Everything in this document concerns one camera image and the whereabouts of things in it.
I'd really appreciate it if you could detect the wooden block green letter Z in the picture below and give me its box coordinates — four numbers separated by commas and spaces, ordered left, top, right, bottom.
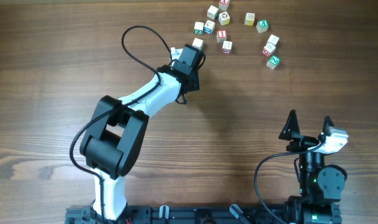
266, 55, 281, 70

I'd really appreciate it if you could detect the black right camera cable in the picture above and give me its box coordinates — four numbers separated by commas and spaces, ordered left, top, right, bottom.
253, 141, 325, 224

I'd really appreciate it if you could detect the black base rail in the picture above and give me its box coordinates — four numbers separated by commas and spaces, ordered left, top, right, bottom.
64, 203, 342, 224

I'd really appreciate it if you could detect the wooden block red bottom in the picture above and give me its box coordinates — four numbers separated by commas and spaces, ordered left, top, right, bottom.
222, 40, 233, 54

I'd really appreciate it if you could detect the wooden block green Z side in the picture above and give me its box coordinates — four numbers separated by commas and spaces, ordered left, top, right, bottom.
194, 21, 204, 35

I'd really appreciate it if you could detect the wooden block red letter X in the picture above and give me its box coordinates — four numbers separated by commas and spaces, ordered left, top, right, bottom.
218, 0, 230, 11

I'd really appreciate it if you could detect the wooden block yellow picture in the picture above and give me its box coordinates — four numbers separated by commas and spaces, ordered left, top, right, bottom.
218, 12, 230, 26

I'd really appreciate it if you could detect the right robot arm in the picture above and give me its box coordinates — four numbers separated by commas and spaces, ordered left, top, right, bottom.
279, 110, 349, 223

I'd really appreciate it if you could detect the black left camera cable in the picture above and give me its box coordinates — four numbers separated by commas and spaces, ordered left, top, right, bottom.
68, 25, 174, 224

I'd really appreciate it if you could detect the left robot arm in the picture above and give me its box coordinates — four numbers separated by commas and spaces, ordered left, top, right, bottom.
80, 45, 206, 223

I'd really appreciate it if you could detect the black camera cable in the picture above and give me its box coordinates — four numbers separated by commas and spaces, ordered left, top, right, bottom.
68, 25, 174, 224
253, 141, 325, 224

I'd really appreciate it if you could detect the wooden block blue picture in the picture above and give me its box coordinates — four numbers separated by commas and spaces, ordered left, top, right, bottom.
203, 20, 215, 34

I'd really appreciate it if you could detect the wooden block red letter I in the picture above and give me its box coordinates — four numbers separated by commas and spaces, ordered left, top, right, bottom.
216, 30, 227, 43

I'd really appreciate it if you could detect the plain pale wooden block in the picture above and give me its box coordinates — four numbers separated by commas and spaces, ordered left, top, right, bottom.
267, 34, 279, 46

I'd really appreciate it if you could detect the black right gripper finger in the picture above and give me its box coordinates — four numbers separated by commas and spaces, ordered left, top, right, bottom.
322, 116, 334, 134
279, 110, 300, 139

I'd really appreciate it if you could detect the wooden block red letter side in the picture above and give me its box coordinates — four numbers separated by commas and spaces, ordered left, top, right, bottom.
262, 43, 276, 57

